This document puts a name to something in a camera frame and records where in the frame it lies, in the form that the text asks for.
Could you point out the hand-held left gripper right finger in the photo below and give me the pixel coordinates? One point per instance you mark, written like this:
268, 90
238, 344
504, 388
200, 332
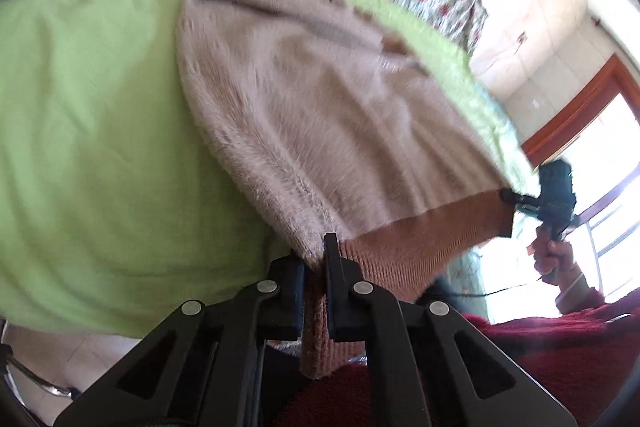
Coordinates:
334, 302

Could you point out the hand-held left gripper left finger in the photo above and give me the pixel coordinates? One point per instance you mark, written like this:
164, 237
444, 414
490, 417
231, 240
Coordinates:
295, 294

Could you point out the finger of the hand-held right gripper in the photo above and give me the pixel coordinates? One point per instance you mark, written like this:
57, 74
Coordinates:
509, 196
505, 227

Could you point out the beige fuzzy knit sweater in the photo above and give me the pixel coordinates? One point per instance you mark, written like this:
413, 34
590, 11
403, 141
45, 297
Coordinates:
310, 122

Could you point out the person's right forearm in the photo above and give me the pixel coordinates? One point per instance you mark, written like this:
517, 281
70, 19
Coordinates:
580, 294

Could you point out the person's right hand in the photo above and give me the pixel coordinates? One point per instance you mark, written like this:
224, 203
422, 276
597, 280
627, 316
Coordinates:
560, 259

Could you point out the person's dark red clothing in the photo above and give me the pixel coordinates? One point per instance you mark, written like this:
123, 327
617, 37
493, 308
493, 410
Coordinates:
540, 367

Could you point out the light green blanket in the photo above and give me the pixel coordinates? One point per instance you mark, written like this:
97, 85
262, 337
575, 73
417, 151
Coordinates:
95, 147

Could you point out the wooden window frame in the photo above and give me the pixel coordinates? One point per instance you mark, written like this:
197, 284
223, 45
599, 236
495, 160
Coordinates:
580, 112

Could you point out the chrome metal chair frame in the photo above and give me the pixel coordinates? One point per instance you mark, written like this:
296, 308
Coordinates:
35, 379

